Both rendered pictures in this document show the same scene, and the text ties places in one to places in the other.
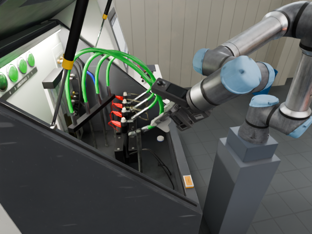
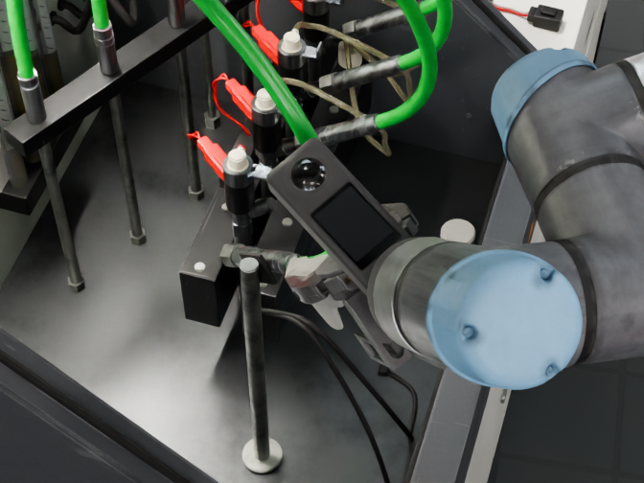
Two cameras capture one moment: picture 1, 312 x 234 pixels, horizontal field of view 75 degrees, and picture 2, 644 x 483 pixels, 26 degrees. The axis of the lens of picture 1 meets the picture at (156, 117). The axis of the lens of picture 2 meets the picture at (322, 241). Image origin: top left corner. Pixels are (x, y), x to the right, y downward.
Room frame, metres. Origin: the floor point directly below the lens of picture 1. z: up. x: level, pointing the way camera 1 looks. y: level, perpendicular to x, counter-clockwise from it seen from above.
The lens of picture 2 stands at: (-0.04, -0.26, 2.07)
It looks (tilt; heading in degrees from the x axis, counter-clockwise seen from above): 52 degrees down; 23
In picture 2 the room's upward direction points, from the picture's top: straight up
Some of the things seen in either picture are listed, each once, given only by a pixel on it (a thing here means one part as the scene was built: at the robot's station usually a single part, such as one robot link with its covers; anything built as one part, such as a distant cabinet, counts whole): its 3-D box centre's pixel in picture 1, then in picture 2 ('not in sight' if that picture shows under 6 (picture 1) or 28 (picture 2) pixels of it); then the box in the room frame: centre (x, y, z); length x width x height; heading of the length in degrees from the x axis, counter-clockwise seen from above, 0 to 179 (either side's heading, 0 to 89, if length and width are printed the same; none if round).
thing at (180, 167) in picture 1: (176, 156); (470, 366); (0.73, -0.10, 0.87); 0.62 x 0.04 x 0.16; 6
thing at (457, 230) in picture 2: (160, 138); (457, 235); (0.91, -0.03, 0.84); 0.04 x 0.04 x 0.01
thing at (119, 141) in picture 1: (127, 138); (283, 202); (0.82, 0.15, 0.91); 0.34 x 0.10 x 0.15; 6
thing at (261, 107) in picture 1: (263, 109); not in sight; (0.86, -0.53, 1.07); 0.13 x 0.12 x 0.14; 37
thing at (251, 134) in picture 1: (255, 127); not in sight; (0.86, -0.53, 0.95); 0.15 x 0.15 x 0.10
